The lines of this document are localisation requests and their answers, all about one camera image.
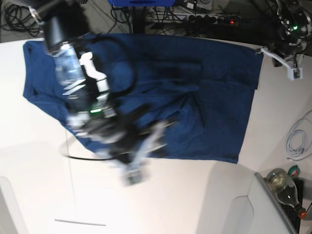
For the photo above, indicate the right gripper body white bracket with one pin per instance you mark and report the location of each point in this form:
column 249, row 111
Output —
column 129, row 144

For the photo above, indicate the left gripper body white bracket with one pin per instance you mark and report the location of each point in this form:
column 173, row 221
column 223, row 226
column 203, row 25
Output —
column 289, row 55

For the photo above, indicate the dark blue t-shirt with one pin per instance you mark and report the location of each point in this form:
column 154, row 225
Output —
column 206, row 86

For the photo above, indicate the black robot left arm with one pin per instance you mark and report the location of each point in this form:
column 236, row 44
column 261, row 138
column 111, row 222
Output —
column 291, row 30

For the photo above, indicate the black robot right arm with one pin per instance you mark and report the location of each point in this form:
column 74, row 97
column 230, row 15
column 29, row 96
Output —
column 94, row 107

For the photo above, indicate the green tape roll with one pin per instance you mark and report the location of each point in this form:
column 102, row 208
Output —
column 294, row 171

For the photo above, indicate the clear glass bottle red cap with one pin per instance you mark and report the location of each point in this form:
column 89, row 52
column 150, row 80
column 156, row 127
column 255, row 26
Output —
column 285, row 191

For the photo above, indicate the black power strip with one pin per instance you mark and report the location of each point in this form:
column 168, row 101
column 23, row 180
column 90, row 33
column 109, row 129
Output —
column 214, row 19

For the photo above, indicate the blue plastic crate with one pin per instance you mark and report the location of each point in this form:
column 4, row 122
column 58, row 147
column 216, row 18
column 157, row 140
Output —
column 134, row 3

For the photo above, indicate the black table leg post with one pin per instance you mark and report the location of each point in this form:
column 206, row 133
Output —
column 138, row 15

